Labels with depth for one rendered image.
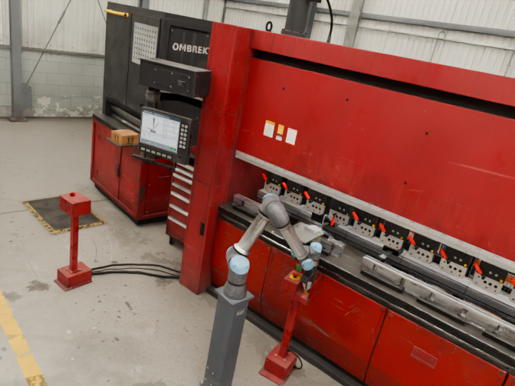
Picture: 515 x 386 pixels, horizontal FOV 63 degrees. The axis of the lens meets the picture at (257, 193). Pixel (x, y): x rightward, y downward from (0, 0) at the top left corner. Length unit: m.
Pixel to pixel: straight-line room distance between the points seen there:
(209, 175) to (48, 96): 6.17
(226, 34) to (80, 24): 6.18
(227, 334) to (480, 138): 1.87
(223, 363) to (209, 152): 1.58
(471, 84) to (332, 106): 0.87
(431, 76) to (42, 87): 7.64
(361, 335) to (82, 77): 7.65
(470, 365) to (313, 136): 1.74
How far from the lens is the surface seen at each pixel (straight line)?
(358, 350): 3.25
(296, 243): 2.56
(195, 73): 3.20
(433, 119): 2.74
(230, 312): 2.67
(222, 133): 3.34
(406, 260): 3.25
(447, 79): 2.70
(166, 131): 3.35
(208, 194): 3.52
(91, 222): 5.05
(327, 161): 3.03
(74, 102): 9.44
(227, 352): 2.87
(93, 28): 9.37
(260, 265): 3.46
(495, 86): 2.65
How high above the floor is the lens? 2.29
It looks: 21 degrees down
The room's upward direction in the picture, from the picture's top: 11 degrees clockwise
